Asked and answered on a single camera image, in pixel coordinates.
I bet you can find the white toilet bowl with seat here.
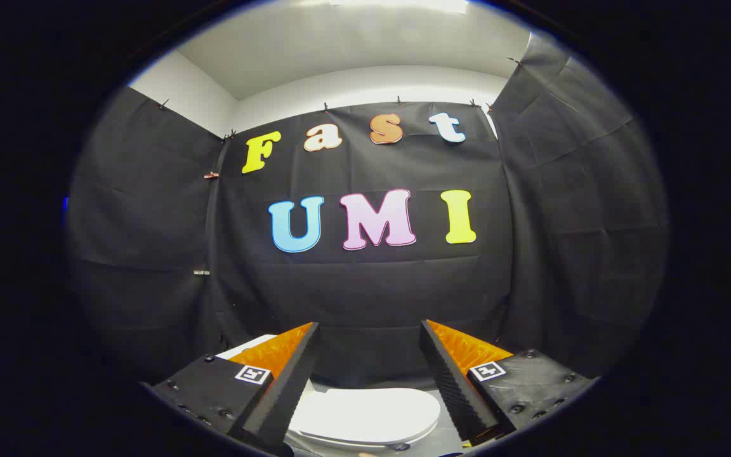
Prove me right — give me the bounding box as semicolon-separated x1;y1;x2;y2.
286;416;440;454

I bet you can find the black backdrop cloth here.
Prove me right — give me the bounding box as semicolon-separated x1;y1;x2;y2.
64;32;669;391

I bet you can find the white toilet tank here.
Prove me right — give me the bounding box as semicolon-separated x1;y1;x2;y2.
216;334;277;361

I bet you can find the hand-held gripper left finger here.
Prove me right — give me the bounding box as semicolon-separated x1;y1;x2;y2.
150;322;320;456

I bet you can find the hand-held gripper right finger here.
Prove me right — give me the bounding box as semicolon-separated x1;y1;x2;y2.
419;319;598;448

